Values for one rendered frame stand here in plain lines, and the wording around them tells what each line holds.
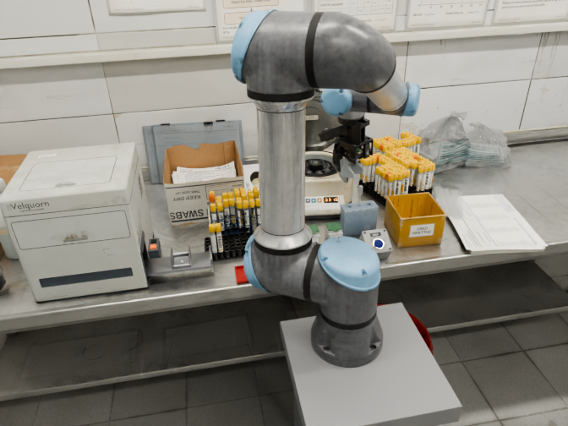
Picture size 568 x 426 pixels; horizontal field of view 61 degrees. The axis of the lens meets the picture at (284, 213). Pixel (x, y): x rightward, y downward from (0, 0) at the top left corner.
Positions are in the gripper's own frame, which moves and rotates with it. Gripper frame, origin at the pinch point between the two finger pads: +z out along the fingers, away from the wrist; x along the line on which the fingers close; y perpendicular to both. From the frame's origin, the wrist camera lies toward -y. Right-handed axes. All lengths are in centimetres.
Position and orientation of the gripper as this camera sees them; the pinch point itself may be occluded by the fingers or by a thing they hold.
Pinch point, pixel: (344, 177)
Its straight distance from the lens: 142.6
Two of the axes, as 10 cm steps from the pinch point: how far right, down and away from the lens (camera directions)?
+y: 6.4, 4.0, -6.6
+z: 0.6, 8.2, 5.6
